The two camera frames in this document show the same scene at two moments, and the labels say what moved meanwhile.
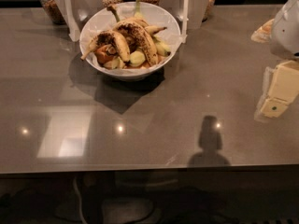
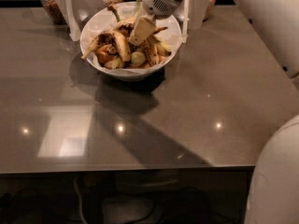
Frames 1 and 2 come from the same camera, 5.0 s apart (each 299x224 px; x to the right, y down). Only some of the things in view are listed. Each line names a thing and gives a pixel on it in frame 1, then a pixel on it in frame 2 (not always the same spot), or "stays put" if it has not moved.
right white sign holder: (189, 3) stays put
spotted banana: (139, 34) stays put
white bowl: (152, 14) stays put
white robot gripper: (287, 32) to (156, 1)
